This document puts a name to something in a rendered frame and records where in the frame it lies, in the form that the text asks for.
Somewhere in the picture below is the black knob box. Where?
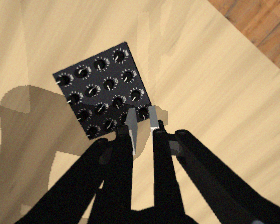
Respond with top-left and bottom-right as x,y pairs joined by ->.
52,42 -> 152,140

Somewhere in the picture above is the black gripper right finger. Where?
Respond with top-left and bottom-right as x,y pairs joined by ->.
149,105 -> 280,224

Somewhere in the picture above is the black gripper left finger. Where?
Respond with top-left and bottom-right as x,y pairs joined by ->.
14,108 -> 138,224

